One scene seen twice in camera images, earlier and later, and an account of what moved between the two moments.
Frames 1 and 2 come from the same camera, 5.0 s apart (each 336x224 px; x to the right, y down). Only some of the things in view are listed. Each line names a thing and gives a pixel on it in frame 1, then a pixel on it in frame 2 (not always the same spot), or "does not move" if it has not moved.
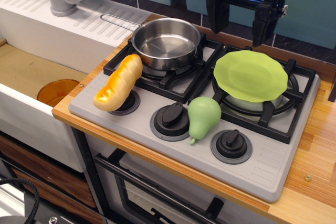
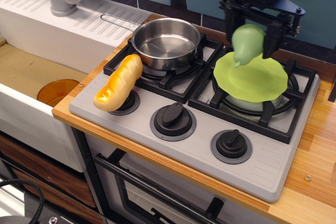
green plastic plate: x=250 y=75 does not move
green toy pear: x=204 y=113 -> x=247 y=40
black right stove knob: x=231 y=147 does not move
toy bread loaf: x=113 y=96 does not move
